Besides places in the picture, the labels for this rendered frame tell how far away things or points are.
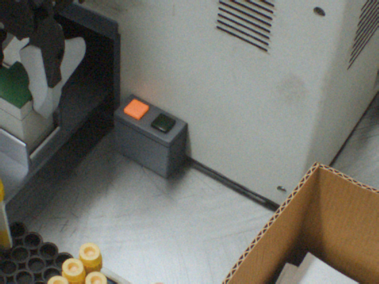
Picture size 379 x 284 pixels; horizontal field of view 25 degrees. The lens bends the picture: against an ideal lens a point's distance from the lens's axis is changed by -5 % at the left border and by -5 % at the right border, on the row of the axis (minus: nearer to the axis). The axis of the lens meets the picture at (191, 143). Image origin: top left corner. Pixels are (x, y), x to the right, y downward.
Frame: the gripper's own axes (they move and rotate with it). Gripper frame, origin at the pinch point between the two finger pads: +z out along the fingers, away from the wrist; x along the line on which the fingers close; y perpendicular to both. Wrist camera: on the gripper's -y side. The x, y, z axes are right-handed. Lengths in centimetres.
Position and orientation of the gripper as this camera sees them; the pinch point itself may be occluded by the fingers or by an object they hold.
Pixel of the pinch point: (16, 97)
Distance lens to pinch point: 72.8
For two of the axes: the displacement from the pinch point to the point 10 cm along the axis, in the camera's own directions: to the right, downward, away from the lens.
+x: -8.4, -4.5, 3.1
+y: 5.4, -6.2, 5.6
